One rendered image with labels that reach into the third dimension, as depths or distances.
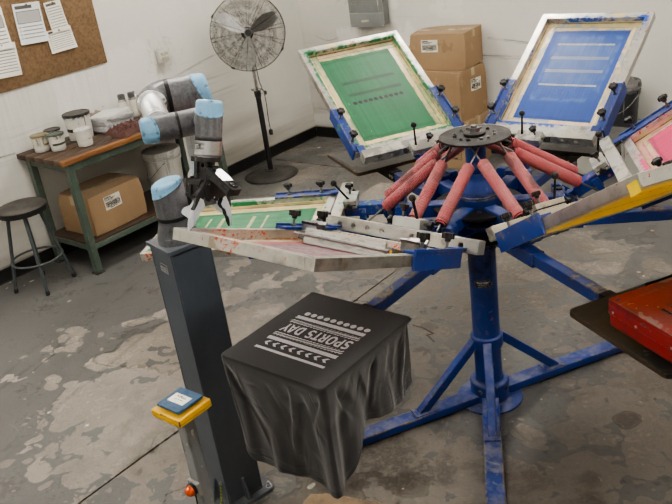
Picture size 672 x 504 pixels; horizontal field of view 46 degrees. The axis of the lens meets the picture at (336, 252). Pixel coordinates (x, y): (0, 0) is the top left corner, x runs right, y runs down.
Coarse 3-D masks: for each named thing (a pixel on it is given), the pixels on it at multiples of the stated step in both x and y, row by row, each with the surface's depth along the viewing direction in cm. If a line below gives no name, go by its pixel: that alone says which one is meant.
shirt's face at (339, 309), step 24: (288, 312) 283; (312, 312) 281; (336, 312) 278; (360, 312) 276; (384, 312) 274; (264, 336) 269; (384, 336) 259; (240, 360) 257; (264, 360) 255; (288, 360) 253; (336, 360) 250; (312, 384) 239
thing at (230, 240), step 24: (192, 240) 242; (216, 240) 235; (240, 240) 233; (384, 240) 289; (288, 264) 218; (312, 264) 212; (336, 264) 219; (360, 264) 228; (384, 264) 238; (408, 264) 249
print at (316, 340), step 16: (304, 320) 276; (320, 320) 274; (336, 320) 273; (272, 336) 269; (288, 336) 267; (304, 336) 266; (320, 336) 264; (336, 336) 263; (352, 336) 262; (272, 352) 259; (288, 352) 258; (304, 352) 257; (320, 352) 255; (336, 352) 254; (320, 368) 247
